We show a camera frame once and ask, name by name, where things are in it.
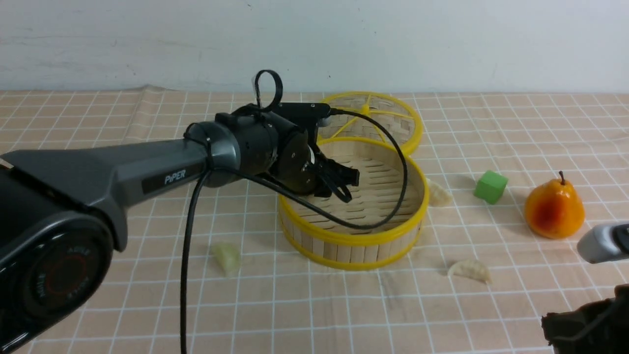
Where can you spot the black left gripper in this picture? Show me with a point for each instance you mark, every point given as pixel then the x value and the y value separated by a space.
pixel 304 170

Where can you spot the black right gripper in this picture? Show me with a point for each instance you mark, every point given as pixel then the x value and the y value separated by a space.
pixel 600 327

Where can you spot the cream white dumpling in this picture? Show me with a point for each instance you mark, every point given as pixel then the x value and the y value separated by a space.
pixel 439 196
pixel 471 269

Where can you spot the pale green dumpling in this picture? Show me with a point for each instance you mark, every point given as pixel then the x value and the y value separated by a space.
pixel 228 256

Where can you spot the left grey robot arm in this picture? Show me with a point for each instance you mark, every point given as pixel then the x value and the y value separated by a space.
pixel 64 211

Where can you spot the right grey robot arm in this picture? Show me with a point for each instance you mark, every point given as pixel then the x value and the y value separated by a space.
pixel 602 243

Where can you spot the bamboo steamer tray yellow rims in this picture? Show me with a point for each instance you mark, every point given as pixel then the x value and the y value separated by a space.
pixel 332 245

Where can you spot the bamboo steamer lid yellow rim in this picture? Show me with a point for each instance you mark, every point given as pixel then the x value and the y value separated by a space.
pixel 400 120

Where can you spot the orange yellow toy pear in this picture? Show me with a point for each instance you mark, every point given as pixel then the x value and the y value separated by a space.
pixel 554 210

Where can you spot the green foam cube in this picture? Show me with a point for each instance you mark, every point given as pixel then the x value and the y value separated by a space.
pixel 490 187

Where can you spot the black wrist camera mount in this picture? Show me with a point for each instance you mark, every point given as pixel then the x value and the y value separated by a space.
pixel 309 116

